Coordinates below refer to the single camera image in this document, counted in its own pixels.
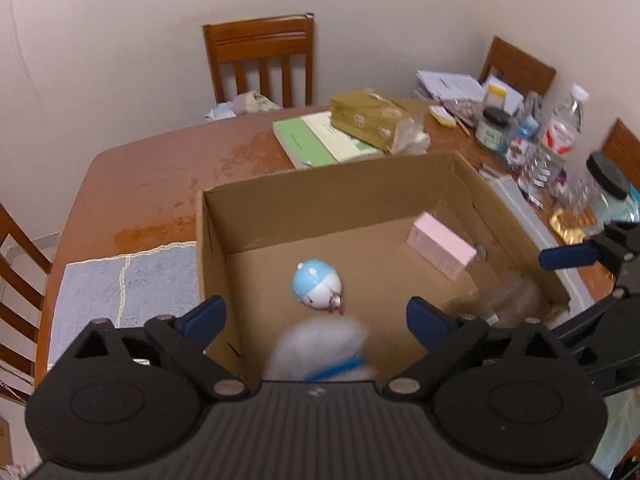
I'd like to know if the yellow sponge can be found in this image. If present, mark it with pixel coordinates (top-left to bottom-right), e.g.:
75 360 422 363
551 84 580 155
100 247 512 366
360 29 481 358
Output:
429 105 456 129

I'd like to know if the blue-grey cloth mat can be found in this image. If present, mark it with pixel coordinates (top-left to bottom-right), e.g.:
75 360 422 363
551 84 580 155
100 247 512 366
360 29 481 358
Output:
48 241 201 368

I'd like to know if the clear water bottle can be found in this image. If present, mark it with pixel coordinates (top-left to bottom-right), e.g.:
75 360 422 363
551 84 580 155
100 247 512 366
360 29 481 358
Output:
536 84 590 172

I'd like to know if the white box with yellow lid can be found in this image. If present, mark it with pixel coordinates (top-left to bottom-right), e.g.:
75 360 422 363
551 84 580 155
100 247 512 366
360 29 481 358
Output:
482 75 524 114

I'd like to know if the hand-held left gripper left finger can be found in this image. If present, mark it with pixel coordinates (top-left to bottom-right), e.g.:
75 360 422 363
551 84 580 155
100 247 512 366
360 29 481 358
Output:
74 296 251 401

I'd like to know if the crumpled cloth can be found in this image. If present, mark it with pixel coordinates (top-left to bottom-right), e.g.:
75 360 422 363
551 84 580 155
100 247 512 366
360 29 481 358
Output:
205 91 281 121

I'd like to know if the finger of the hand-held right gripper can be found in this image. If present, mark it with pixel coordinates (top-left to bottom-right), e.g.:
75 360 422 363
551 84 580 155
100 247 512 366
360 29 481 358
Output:
550 287 640 401
538 221 640 302

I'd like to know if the wooden chair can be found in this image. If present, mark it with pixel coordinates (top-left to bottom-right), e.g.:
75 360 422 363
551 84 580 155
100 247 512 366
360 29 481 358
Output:
0 202 53 402
479 36 557 99
600 119 640 177
202 11 316 109

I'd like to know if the pink box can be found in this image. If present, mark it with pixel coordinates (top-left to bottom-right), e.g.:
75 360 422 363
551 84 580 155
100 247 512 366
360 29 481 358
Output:
406 212 477 282

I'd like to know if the blue and white toy figure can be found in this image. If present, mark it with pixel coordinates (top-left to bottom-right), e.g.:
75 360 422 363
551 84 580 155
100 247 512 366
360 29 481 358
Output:
292 259 345 315

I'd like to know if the dark glass jar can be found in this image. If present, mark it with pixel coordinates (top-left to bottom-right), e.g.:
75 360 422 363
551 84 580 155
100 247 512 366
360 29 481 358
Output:
475 107 516 154

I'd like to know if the green book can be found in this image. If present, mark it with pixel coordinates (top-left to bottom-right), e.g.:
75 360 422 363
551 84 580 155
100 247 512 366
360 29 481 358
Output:
272 117 342 170

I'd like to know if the gold foil wrapper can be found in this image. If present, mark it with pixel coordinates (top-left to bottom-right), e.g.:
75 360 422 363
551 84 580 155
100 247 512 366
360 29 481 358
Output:
548 208 587 244

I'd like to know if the clear jar with black lid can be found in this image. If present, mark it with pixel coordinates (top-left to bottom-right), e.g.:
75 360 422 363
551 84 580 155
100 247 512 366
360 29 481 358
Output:
565 151 634 222

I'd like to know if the stack of papers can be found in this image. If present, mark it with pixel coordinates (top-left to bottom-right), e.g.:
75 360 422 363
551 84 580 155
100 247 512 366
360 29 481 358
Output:
414 69 485 104

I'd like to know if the clear plastic bag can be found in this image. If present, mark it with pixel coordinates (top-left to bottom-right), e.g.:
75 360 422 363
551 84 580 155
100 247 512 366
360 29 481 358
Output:
392 114 431 155

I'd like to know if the small blue bottle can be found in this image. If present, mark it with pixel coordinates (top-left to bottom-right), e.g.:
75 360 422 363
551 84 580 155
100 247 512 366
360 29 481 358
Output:
515 115 541 142

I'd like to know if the cardboard box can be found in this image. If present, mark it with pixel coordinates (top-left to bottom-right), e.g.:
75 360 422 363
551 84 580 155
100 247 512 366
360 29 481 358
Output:
196 150 572 392

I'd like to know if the white sock with blue stripe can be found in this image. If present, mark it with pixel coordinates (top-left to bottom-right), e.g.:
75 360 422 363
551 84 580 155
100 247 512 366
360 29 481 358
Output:
264 317 378 383

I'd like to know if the cream book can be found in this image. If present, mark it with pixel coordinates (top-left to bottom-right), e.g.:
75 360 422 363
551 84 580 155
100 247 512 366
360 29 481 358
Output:
301 111 384 163

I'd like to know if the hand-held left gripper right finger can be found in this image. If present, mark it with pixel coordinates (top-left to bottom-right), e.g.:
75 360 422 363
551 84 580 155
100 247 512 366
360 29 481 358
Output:
382 296 572 401

